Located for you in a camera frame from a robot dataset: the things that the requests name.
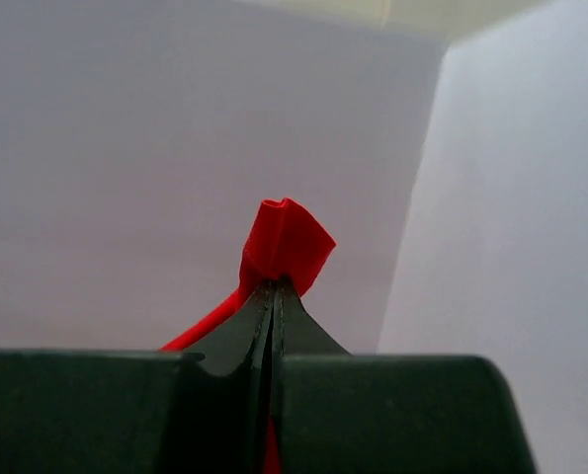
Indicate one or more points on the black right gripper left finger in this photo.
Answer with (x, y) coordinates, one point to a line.
(74, 411)

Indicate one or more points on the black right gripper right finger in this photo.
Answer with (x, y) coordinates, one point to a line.
(335, 412)

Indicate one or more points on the red t shirt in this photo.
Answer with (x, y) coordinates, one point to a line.
(283, 237)

